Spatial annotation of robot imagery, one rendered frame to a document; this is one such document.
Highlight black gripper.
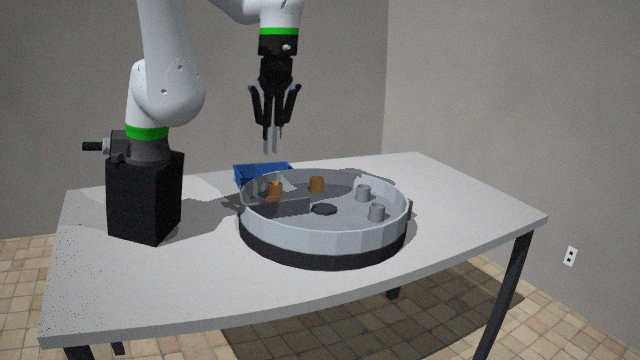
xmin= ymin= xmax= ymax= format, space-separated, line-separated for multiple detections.
xmin=248 ymin=57 xmax=302 ymax=156

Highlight blue crate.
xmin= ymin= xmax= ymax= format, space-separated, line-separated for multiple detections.
xmin=233 ymin=161 xmax=294 ymax=192

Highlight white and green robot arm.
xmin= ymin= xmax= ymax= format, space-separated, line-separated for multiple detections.
xmin=82 ymin=0 xmax=305 ymax=167

